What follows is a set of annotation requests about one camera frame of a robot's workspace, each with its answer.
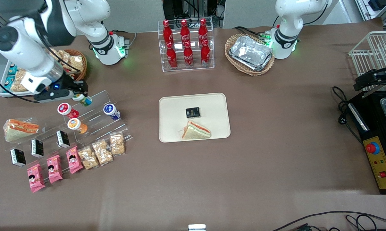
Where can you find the wrapped triangle sandwich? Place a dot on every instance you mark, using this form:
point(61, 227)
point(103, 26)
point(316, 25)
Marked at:
point(20, 130)

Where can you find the red emergency stop button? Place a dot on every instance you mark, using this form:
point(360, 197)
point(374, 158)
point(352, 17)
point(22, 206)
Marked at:
point(372, 148)

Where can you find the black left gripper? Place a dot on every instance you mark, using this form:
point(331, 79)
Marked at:
point(375, 76)

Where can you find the pink snack packet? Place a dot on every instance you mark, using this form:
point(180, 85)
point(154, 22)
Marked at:
point(36, 178)
point(54, 169)
point(74, 159)

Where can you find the white rectangular snack tray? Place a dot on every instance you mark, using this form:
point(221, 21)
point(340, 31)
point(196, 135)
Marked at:
point(2, 91)

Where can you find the stacked foil containers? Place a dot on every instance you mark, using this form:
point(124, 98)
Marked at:
point(250, 53)

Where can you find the cream serving tray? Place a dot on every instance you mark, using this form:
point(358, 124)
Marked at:
point(212, 109)

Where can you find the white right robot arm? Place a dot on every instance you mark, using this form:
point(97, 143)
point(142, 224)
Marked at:
point(36, 57)

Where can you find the black sealing machine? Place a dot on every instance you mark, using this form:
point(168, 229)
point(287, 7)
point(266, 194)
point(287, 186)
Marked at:
point(374, 128)

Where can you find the blue gum bottle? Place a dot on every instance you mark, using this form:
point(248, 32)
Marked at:
point(111, 111)

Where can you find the red gum bottle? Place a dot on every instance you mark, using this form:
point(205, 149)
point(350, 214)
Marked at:
point(66, 109)

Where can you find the red cookie box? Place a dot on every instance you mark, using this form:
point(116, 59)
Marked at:
point(70, 76)

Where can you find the wrapped sandwich on tray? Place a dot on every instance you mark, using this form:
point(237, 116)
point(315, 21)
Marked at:
point(196, 132)

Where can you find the clear acrylic step stand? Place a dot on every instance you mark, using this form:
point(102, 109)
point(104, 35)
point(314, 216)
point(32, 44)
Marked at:
point(96, 128)
point(47, 131)

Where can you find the wicker basket with snacks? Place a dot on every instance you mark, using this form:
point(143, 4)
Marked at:
point(83, 69)

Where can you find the grey metal frame shelf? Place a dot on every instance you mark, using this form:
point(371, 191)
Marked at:
point(377, 9)

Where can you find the clear crispy snack bag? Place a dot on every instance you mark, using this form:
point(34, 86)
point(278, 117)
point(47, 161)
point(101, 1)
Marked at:
point(76, 63)
point(65, 57)
point(56, 56)

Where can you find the orange gum bottle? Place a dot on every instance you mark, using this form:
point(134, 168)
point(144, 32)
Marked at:
point(76, 125)

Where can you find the clear acrylic bottle rack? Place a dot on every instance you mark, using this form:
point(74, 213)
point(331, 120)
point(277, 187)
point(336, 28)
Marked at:
point(186, 69)

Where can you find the wicker basket with foil containers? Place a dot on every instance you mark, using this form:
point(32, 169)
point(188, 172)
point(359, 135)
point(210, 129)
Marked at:
point(249, 70)

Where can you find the black background equipment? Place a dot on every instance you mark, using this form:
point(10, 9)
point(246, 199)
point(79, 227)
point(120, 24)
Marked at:
point(189, 8)

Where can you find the red cola bottle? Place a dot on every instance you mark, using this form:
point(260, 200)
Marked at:
point(188, 56)
point(205, 54)
point(167, 32)
point(172, 57)
point(184, 31)
point(202, 30)

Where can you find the blue snack packet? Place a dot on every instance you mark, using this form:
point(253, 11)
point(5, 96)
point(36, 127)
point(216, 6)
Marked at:
point(8, 84)
point(12, 69)

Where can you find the green gum bottle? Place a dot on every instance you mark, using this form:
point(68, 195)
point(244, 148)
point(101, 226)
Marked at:
point(84, 100)

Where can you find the clear peanut brittle bag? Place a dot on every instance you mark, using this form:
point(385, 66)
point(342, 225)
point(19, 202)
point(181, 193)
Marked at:
point(117, 144)
point(102, 152)
point(20, 80)
point(88, 158)

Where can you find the small white device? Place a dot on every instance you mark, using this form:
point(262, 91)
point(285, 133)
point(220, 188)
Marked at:
point(197, 227)

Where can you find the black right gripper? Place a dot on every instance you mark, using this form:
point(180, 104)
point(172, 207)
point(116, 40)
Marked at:
point(70, 84)

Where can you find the small black box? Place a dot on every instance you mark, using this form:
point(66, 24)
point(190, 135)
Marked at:
point(192, 112)
point(18, 157)
point(37, 148)
point(63, 139)

